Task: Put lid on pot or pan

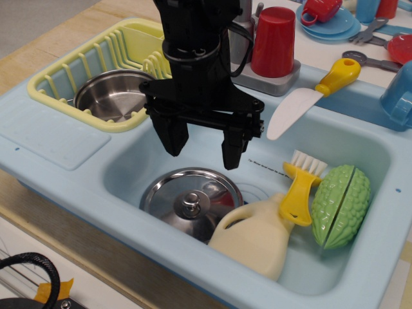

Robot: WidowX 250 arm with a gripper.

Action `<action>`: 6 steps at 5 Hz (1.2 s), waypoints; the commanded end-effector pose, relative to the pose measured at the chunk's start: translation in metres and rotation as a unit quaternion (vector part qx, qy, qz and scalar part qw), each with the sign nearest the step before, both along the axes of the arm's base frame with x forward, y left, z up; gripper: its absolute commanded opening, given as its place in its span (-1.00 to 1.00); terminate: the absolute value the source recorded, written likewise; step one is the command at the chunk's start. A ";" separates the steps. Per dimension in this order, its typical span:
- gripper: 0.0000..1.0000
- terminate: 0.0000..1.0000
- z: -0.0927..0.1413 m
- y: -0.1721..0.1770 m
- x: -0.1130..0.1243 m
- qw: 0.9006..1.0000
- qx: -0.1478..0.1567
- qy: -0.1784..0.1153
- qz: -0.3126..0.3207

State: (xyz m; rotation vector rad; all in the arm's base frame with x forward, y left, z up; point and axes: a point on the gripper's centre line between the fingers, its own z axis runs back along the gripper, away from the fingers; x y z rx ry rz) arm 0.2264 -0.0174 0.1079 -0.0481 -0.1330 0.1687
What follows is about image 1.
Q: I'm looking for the blue plastic mug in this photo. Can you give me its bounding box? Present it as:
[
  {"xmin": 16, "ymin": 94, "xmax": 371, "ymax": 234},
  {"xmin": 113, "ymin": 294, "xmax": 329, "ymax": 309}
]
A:
[{"xmin": 380, "ymin": 61, "xmax": 411, "ymax": 129}]

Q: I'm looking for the blue toy plate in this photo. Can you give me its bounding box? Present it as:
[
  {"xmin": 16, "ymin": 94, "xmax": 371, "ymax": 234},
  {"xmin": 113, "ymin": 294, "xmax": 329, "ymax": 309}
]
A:
[{"xmin": 296, "ymin": 5, "xmax": 361, "ymax": 42}]

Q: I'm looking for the red plastic cup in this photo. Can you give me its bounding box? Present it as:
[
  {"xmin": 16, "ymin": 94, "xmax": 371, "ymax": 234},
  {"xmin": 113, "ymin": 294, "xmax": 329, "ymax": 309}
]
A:
[{"xmin": 251, "ymin": 6, "xmax": 295, "ymax": 78}]

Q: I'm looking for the green toy bitter melon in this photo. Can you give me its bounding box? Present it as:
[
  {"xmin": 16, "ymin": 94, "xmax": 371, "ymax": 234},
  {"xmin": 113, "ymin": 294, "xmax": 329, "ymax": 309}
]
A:
[{"xmin": 311, "ymin": 165, "xmax": 371, "ymax": 250}]

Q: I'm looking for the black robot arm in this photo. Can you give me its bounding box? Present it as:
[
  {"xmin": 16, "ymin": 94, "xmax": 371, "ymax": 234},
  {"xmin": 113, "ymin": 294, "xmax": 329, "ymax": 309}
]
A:
[{"xmin": 140, "ymin": 1, "xmax": 265, "ymax": 170}]

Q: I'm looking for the yellow handled toy knife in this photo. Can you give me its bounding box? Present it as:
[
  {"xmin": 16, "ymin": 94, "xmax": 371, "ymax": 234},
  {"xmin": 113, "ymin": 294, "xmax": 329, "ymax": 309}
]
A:
[{"xmin": 267, "ymin": 58, "xmax": 361, "ymax": 140}]

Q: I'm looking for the blue plastic cup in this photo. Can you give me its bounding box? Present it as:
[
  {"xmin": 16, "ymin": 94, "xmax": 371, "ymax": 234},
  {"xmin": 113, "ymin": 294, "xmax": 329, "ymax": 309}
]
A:
[{"xmin": 355, "ymin": 0, "xmax": 380, "ymax": 24}]

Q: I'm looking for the light blue toy sink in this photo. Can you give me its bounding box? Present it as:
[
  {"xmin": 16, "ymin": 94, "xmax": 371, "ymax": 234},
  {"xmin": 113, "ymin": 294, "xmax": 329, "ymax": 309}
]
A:
[{"xmin": 0, "ymin": 17, "xmax": 412, "ymax": 309}]

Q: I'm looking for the red toy bowl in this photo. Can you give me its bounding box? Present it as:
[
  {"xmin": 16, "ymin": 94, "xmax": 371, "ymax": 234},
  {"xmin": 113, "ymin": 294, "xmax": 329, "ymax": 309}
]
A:
[{"xmin": 387, "ymin": 34, "xmax": 412, "ymax": 64}]

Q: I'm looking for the red toy teacup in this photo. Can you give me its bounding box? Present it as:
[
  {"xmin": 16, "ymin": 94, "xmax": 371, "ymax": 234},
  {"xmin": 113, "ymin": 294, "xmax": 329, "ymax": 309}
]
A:
[{"xmin": 301, "ymin": 0, "xmax": 342, "ymax": 26}]

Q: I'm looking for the cream toy detergent bottle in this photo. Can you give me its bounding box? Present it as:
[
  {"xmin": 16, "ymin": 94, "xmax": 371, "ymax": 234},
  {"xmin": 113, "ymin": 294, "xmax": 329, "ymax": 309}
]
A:
[{"xmin": 209, "ymin": 193, "xmax": 295, "ymax": 281}]

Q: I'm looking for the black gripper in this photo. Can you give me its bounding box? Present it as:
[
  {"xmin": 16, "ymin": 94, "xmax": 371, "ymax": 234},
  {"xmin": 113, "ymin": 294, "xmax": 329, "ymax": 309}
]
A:
[{"xmin": 140, "ymin": 48, "xmax": 264, "ymax": 170}]

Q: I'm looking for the red cup at back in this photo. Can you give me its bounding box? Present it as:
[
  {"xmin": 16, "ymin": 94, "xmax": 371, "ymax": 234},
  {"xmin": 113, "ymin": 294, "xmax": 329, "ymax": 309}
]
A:
[{"xmin": 375, "ymin": 0, "xmax": 398, "ymax": 19}]

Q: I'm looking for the yellow tape piece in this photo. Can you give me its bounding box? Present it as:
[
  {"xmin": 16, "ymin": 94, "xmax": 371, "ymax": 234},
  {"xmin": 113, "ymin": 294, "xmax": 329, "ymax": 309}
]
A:
[{"xmin": 34, "ymin": 277, "xmax": 75, "ymax": 304}]

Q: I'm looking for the grey toy fork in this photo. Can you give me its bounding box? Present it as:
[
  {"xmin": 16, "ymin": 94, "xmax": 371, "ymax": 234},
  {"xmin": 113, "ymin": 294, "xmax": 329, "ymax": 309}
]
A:
[{"xmin": 349, "ymin": 17, "xmax": 389, "ymax": 44}]

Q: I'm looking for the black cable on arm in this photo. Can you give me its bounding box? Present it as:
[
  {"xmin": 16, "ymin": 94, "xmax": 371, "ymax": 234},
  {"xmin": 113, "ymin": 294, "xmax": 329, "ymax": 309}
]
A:
[{"xmin": 227, "ymin": 24, "xmax": 256, "ymax": 78}]

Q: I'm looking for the stainless steel pot lid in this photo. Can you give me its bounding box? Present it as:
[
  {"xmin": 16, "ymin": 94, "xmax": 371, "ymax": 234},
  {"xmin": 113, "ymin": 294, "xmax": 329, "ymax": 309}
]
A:
[{"xmin": 140, "ymin": 167, "xmax": 243, "ymax": 243}]

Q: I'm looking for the grey toy spoon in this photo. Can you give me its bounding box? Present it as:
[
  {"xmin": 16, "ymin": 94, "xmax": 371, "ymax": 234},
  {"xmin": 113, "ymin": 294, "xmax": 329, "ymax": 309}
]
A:
[{"xmin": 342, "ymin": 50, "xmax": 403, "ymax": 73}]

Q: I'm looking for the black braided cable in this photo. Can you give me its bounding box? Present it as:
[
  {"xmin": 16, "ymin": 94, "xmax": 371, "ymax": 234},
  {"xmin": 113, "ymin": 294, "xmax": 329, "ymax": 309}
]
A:
[{"xmin": 0, "ymin": 252, "xmax": 61, "ymax": 309}]

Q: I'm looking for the yellow dish rack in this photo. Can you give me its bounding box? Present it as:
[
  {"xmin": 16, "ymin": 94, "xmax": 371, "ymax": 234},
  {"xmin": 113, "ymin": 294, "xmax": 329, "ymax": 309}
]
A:
[{"xmin": 27, "ymin": 18, "xmax": 171, "ymax": 133}]

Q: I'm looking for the yellow dish brush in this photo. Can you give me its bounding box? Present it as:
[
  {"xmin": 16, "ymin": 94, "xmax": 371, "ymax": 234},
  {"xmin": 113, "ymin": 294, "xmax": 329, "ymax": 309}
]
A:
[{"xmin": 279, "ymin": 149, "xmax": 328, "ymax": 227}]

